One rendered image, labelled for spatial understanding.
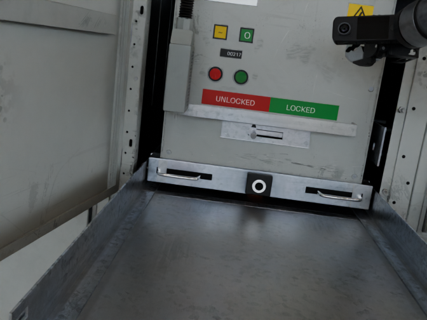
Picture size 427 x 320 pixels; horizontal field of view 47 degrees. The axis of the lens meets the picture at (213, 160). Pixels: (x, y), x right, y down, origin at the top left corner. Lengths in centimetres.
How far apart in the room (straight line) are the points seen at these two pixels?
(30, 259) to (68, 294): 60
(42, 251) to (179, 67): 57
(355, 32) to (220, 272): 47
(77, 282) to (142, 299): 10
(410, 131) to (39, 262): 93
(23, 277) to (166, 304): 68
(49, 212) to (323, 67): 67
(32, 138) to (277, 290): 48
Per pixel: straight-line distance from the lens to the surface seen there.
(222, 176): 119
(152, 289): 74
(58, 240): 126
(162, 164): 119
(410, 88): 118
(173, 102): 106
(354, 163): 122
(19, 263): 132
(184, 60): 106
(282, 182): 119
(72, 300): 70
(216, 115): 113
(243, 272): 83
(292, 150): 119
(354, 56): 102
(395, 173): 120
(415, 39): 87
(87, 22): 98
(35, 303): 61
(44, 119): 91
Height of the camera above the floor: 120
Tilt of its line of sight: 13 degrees down
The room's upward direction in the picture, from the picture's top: 7 degrees clockwise
